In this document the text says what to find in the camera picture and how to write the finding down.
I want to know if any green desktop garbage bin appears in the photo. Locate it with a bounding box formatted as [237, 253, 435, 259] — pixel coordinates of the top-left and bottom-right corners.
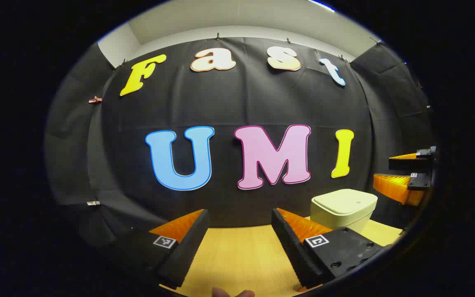
[310, 189, 378, 233]

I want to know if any wooden desktop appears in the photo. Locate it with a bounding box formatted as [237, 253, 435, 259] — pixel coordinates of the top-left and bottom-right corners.
[159, 219, 403, 297]

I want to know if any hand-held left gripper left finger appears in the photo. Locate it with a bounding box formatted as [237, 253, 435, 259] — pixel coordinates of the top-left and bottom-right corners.
[108, 209, 210, 289]

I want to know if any black backdrop cloth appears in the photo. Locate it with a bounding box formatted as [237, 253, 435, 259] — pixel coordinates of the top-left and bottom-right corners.
[44, 36, 437, 250]

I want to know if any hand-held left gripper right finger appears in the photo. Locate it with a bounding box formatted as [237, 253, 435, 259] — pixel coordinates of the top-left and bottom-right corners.
[271, 207, 386, 289]

